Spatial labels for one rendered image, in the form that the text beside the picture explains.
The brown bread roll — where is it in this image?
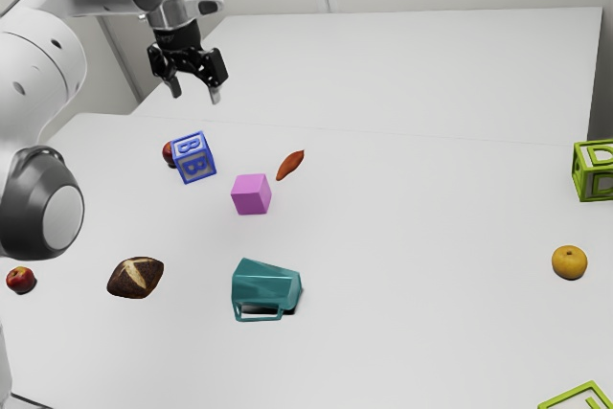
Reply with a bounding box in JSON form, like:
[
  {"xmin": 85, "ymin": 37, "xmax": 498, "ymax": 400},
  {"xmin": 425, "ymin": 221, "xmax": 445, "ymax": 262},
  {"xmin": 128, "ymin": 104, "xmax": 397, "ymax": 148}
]
[{"xmin": 105, "ymin": 256, "xmax": 166, "ymax": 300}]

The teal faceted mug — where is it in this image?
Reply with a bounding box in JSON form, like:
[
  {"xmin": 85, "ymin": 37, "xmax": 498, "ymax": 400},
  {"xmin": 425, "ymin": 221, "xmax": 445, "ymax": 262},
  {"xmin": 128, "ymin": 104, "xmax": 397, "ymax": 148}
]
[{"xmin": 231, "ymin": 257, "xmax": 304, "ymax": 324}]

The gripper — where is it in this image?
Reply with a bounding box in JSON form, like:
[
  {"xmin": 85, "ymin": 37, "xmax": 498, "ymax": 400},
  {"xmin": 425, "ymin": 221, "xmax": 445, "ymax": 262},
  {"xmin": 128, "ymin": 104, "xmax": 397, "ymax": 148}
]
[{"xmin": 147, "ymin": 19, "xmax": 229, "ymax": 106}]

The orange sweet potato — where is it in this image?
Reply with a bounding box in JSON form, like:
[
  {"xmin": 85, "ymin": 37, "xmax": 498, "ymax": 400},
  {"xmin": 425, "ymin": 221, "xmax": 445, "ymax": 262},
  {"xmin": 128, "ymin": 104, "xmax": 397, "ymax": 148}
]
[{"xmin": 275, "ymin": 148, "xmax": 307, "ymax": 183}]

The red yellow apple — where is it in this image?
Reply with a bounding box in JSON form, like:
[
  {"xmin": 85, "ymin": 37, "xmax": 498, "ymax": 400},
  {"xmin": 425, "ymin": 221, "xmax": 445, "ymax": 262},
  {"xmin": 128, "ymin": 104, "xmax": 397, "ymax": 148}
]
[{"xmin": 5, "ymin": 265, "xmax": 37, "ymax": 295}]

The blue letter block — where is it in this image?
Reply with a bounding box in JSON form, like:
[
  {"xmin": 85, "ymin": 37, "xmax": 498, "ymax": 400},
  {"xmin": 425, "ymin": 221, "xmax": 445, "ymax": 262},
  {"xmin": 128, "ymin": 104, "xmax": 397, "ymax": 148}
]
[{"xmin": 170, "ymin": 130, "xmax": 217, "ymax": 186}]

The pink cube block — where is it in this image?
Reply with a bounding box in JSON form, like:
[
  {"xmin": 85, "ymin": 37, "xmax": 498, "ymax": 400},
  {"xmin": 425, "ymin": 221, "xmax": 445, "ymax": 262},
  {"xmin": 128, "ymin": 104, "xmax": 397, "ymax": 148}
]
[{"xmin": 230, "ymin": 172, "xmax": 273, "ymax": 216}]

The green letter block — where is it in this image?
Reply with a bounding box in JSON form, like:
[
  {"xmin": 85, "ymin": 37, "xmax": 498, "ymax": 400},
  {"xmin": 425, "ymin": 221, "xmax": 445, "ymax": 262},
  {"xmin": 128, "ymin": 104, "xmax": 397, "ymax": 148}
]
[
  {"xmin": 570, "ymin": 138, "xmax": 613, "ymax": 204},
  {"xmin": 535, "ymin": 379, "xmax": 613, "ymax": 409}
]

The yellow pear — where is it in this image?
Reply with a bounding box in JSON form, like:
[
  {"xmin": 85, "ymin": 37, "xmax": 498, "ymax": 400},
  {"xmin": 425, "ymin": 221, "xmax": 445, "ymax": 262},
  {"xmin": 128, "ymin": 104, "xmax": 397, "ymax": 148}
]
[{"xmin": 551, "ymin": 243, "xmax": 589, "ymax": 281}]

